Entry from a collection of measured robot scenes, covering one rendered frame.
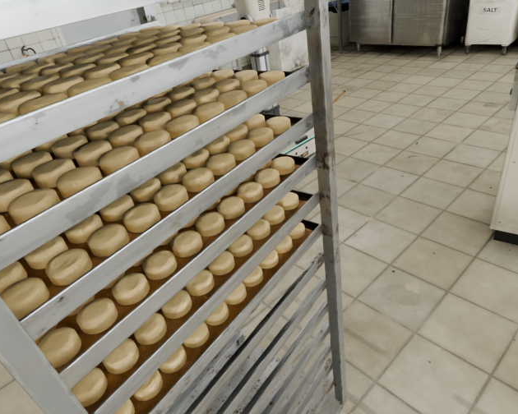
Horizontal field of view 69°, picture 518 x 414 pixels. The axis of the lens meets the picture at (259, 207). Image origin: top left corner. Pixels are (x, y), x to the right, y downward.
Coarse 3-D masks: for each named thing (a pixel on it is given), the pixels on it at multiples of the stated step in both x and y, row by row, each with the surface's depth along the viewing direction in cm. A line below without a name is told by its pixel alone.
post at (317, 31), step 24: (312, 0) 62; (312, 24) 64; (312, 48) 66; (312, 72) 69; (312, 96) 71; (336, 192) 84; (336, 216) 87; (336, 240) 90; (336, 264) 94; (336, 288) 97; (336, 312) 102; (336, 336) 108; (336, 360) 115; (336, 384) 123
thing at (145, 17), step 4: (152, 4) 87; (136, 8) 87; (140, 8) 87; (144, 8) 86; (148, 8) 87; (152, 8) 88; (140, 12) 88; (144, 12) 87; (148, 12) 87; (152, 12) 88; (140, 16) 88; (144, 16) 87; (148, 16) 87; (152, 16) 88; (156, 16) 89; (140, 20) 89; (144, 20) 88; (148, 20) 88; (152, 20) 88; (156, 20) 89; (240, 340) 152
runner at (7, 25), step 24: (0, 0) 31; (24, 0) 32; (48, 0) 33; (72, 0) 35; (96, 0) 37; (120, 0) 38; (144, 0) 40; (168, 0) 43; (0, 24) 31; (24, 24) 32; (48, 24) 34
